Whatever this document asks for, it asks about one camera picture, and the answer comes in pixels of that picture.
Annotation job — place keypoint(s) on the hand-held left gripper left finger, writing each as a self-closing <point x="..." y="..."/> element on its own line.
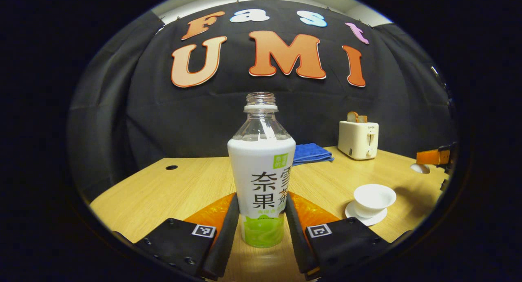
<point x="228" y="233"/>

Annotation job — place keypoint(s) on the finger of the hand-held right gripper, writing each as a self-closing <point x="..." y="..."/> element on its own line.
<point x="430" y="157"/>

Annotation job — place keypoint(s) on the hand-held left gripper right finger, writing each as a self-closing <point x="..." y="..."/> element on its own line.
<point x="295" y="233"/>

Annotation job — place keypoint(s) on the white teacup lid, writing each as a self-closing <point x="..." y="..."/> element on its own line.
<point x="420" y="168"/>

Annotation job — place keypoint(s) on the clear water bottle green label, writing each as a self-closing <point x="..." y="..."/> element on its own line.
<point x="261" y="180"/>

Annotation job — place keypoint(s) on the white teacup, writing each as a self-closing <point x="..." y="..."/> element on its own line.
<point x="373" y="198"/>

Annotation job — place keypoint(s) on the white saucer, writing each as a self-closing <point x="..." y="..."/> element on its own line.
<point x="361" y="220"/>

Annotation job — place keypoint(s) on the white toaster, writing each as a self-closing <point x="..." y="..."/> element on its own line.
<point x="357" y="139"/>

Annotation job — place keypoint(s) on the brown toast slice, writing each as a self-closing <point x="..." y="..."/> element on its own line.
<point x="362" y="119"/>
<point x="352" y="117"/>

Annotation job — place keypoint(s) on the blue folded towel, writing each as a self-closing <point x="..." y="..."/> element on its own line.
<point x="310" y="153"/>

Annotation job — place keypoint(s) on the black backdrop cloth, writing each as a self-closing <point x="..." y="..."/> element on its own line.
<point x="183" y="118"/>

